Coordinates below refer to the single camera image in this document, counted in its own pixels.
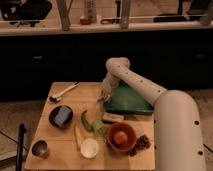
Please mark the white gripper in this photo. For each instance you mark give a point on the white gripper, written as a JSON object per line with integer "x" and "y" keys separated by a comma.
{"x": 110, "y": 83}

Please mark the grey towel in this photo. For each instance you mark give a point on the grey towel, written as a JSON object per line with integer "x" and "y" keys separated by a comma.
{"x": 103, "y": 99}

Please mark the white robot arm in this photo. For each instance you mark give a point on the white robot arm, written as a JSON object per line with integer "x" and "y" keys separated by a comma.
{"x": 178, "y": 134}

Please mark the green plastic tray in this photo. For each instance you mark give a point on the green plastic tray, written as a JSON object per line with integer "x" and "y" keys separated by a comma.
{"x": 127, "y": 101}

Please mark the wooden block brush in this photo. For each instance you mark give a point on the wooden block brush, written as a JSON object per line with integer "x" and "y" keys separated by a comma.
{"x": 109, "y": 117}

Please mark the green leafy vegetable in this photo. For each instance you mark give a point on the green leafy vegetable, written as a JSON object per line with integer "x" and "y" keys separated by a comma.
{"x": 99, "y": 127}

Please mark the green chili pepper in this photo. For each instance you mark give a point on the green chili pepper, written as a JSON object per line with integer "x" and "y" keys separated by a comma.
{"x": 85, "y": 123}

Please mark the orange bowl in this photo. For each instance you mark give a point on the orange bowl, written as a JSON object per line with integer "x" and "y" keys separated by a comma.
{"x": 131, "y": 137}

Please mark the orange fruit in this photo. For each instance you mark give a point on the orange fruit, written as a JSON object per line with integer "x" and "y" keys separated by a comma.
{"x": 120, "y": 138}

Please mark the blue sponge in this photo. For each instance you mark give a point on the blue sponge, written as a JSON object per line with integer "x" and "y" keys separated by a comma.
{"x": 62, "y": 116}

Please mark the yellow corn piece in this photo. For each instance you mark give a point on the yellow corn piece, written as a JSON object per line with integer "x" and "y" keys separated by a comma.
{"x": 79, "y": 136}

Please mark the dark round bowl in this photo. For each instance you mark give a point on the dark round bowl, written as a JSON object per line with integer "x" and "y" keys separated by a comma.
{"x": 54, "y": 112}

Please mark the white small cup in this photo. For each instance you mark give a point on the white small cup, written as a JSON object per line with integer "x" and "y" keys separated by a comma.
{"x": 89, "y": 148}

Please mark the metal cup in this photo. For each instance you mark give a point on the metal cup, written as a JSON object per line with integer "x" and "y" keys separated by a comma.
{"x": 40, "y": 149}

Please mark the black pole stand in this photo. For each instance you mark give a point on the black pole stand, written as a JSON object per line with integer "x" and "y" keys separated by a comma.
{"x": 20, "y": 147}

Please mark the black office chair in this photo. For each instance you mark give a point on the black office chair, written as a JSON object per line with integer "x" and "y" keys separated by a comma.
{"x": 29, "y": 12}

